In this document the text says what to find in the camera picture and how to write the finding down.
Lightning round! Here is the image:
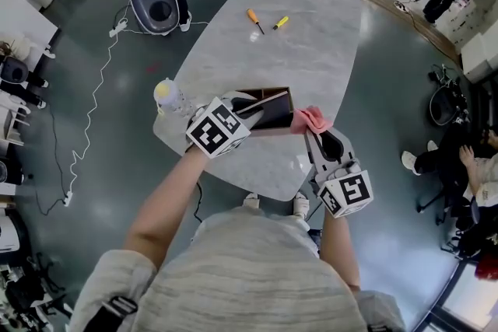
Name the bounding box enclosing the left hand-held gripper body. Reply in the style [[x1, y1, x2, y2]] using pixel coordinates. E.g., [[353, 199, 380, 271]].
[[185, 96, 252, 159]]

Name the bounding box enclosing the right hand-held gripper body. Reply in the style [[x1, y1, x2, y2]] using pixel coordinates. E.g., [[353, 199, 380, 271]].
[[310, 159, 374, 219]]

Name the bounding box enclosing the black tablet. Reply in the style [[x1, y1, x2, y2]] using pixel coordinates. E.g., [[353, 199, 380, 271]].
[[237, 88, 293, 129]]

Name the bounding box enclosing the pink cloth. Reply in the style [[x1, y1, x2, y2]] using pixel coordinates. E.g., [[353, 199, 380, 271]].
[[289, 107, 335, 136]]

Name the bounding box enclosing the person's left forearm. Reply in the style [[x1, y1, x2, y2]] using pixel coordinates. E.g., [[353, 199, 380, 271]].
[[123, 145, 209, 271]]

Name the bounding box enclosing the person's right forearm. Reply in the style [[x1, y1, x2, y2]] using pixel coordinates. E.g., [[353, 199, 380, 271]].
[[319, 211, 362, 292]]

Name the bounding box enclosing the brown wooden box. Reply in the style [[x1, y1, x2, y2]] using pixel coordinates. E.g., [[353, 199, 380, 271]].
[[233, 86, 296, 137]]

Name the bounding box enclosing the person's right shoe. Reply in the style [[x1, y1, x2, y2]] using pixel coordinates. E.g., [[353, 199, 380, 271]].
[[292, 191, 310, 221]]

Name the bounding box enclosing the clear bottle with yellow cap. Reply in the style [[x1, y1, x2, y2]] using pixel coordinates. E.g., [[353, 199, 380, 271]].
[[153, 77, 195, 120]]

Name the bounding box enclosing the black office chair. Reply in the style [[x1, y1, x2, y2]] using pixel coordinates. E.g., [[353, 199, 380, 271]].
[[418, 166, 479, 257]]

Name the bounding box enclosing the black round bin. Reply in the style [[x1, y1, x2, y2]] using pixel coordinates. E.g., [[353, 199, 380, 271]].
[[430, 83, 468, 128]]

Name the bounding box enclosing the person's grey striped shirt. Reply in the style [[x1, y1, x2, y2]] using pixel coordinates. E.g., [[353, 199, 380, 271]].
[[69, 204, 408, 332]]

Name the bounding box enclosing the long wooden plank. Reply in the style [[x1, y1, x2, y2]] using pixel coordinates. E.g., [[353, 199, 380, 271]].
[[357, 0, 462, 67]]

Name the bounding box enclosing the white storage box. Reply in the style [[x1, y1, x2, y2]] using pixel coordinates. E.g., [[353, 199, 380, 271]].
[[462, 35, 498, 85]]

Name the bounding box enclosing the red bag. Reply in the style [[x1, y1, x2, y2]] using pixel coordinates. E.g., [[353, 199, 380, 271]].
[[474, 256, 498, 281]]

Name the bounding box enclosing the white chair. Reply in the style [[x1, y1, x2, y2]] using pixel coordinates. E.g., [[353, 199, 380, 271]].
[[0, 93, 32, 147]]

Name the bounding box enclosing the orange handled screwdriver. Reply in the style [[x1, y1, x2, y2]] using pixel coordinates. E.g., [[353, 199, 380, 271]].
[[245, 8, 266, 36]]

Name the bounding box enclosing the white zigzag cable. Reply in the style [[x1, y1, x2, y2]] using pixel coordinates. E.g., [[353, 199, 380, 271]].
[[68, 5, 133, 201]]

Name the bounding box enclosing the thin black cable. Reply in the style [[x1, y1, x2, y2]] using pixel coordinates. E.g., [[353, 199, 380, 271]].
[[33, 104, 66, 215]]

